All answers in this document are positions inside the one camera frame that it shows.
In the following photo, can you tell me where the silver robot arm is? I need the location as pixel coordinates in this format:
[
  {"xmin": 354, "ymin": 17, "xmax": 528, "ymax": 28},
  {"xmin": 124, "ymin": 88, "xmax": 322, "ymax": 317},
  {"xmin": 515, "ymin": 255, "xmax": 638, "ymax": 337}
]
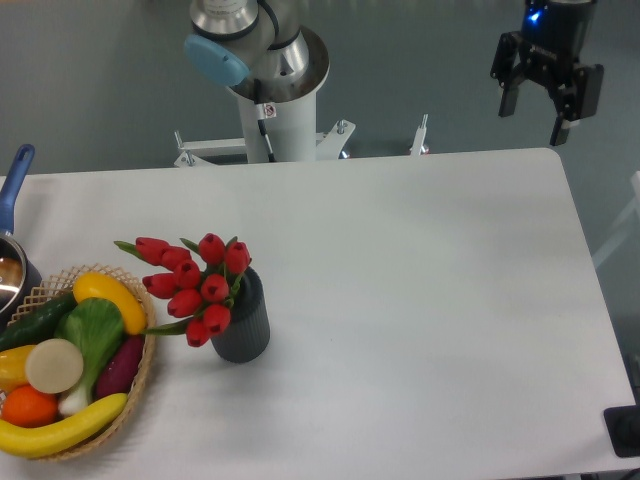
[{"xmin": 184, "ymin": 1, "xmax": 604, "ymax": 146}]

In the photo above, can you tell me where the orange fruit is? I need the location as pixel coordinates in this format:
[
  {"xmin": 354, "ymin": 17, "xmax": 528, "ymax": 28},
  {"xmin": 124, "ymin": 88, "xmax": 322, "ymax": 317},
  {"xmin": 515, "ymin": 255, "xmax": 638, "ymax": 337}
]
[{"xmin": 1, "ymin": 385, "xmax": 58, "ymax": 428}]

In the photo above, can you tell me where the green bok choy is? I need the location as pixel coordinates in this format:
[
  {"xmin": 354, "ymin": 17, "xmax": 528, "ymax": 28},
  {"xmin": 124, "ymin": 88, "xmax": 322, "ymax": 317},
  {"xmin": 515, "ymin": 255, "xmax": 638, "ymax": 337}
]
[{"xmin": 55, "ymin": 298, "xmax": 124, "ymax": 417}]

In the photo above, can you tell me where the blue handled saucepan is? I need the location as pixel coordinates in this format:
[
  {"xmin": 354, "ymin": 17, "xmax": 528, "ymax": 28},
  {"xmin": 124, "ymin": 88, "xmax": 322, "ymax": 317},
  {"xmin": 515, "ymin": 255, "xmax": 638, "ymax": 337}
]
[{"xmin": 1, "ymin": 144, "xmax": 41, "ymax": 331}]

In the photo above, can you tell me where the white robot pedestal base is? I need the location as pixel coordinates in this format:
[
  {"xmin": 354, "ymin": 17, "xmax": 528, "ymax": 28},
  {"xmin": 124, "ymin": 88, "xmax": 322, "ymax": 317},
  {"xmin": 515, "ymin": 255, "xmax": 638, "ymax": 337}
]
[{"xmin": 173, "ymin": 74, "xmax": 431, "ymax": 168}]

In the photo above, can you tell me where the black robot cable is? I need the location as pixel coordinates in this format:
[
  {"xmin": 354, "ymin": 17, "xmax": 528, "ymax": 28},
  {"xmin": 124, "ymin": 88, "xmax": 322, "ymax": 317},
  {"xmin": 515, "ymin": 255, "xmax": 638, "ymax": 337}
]
[{"xmin": 252, "ymin": 78, "xmax": 278, "ymax": 163}]

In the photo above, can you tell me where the woven wicker basket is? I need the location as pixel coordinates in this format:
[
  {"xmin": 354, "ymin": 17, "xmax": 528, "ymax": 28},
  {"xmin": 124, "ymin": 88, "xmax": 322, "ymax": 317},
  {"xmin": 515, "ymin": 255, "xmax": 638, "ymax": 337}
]
[{"xmin": 9, "ymin": 264, "xmax": 156, "ymax": 461}]

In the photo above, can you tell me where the dark grey ribbed vase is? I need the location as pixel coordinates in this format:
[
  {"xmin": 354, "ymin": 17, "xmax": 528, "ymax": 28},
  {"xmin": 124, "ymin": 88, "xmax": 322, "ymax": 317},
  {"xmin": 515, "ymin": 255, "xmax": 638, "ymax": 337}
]
[{"xmin": 211, "ymin": 267, "xmax": 271, "ymax": 364}]

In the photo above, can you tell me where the black device at table edge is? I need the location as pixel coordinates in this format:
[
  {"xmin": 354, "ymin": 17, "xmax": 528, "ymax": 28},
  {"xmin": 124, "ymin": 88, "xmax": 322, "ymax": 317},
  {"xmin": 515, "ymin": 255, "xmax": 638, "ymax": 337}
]
[{"xmin": 603, "ymin": 353, "xmax": 640, "ymax": 458}]

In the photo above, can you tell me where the white frame at right edge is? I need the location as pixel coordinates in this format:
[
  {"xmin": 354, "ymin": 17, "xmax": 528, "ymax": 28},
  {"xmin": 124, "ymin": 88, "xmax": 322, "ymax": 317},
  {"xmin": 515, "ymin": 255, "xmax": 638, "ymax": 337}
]
[{"xmin": 592, "ymin": 171, "xmax": 639, "ymax": 270}]

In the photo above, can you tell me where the purple sweet potato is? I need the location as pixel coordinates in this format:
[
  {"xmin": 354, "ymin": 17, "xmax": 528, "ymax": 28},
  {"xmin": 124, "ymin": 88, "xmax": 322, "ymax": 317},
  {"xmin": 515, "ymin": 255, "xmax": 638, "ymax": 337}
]
[{"xmin": 94, "ymin": 335, "xmax": 144, "ymax": 399}]

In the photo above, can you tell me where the yellow pepper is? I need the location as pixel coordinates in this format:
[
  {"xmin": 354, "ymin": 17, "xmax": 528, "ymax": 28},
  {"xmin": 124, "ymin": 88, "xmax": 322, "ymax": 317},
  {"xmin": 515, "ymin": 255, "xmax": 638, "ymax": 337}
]
[{"xmin": 0, "ymin": 345, "xmax": 35, "ymax": 393}]

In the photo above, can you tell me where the red tulip bouquet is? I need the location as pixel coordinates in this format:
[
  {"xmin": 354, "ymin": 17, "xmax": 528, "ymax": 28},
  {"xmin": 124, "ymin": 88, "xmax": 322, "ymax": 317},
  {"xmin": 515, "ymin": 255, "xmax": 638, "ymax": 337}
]
[{"xmin": 114, "ymin": 233, "xmax": 251, "ymax": 347}]

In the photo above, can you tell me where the green cucumber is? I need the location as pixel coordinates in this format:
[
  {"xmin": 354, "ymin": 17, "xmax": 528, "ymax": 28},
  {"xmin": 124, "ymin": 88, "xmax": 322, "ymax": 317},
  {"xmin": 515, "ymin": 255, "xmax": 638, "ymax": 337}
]
[{"xmin": 1, "ymin": 293, "xmax": 77, "ymax": 351}]

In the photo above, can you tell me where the beige round disc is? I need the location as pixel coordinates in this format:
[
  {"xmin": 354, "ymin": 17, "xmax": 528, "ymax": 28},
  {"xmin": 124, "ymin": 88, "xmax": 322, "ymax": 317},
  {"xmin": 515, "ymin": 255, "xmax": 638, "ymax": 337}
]
[{"xmin": 25, "ymin": 338, "xmax": 84, "ymax": 394}]

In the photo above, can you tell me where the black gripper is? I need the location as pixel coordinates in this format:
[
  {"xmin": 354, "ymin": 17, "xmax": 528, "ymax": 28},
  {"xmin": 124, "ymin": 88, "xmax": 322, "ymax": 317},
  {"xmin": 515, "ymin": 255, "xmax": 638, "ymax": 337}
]
[{"xmin": 490, "ymin": 1, "xmax": 605, "ymax": 146}]

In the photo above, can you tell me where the yellow banana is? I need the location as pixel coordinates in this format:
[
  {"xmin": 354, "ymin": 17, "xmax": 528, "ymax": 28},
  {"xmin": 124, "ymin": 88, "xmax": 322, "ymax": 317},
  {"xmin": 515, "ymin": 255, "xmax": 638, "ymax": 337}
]
[{"xmin": 1, "ymin": 393, "xmax": 128, "ymax": 459}]

